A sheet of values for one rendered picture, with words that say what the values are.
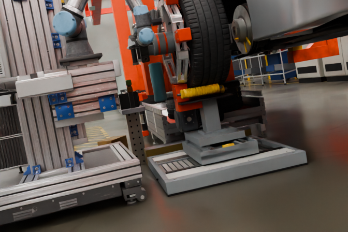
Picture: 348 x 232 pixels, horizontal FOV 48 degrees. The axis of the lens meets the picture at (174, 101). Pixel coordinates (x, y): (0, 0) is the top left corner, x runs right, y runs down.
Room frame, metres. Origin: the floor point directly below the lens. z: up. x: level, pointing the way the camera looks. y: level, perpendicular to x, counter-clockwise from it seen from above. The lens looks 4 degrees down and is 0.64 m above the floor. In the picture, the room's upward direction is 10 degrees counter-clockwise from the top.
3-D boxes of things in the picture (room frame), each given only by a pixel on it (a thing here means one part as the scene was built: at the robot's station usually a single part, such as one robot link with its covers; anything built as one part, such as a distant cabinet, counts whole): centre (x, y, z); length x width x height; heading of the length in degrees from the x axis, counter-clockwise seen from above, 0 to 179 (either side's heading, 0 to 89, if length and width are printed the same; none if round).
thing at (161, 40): (2.55, 0.02, 0.85); 0.21 x 0.14 x 0.14; 101
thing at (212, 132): (2.60, -0.22, 0.32); 0.40 x 0.30 x 0.28; 11
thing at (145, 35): (2.01, 0.08, 0.86); 0.11 x 0.08 x 0.09; 11
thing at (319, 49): (5.34, -1.89, 0.69); 0.52 x 0.17 x 0.35; 101
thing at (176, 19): (2.57, -0.05, 0.85); 0.54 x 0.07 x 0.54; 11
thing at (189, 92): (2.47, -0.17, 0.51); 0.29 x 0.06 x 0.06; 101
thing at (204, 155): (2.54, -0.23, 0.13); 0.50 x 0.36 x 0.10; 11
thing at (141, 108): (3.03, 0.33, 0.44); 0.43 x 0.17 x 0.03; 11
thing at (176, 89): (2.57, -0.09, 0.48); 0.16 x 0.12 x 0.17; 101
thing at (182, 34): (2.26, -0.11, 0.85); 0.09 x 0.08 x 0.07; 11
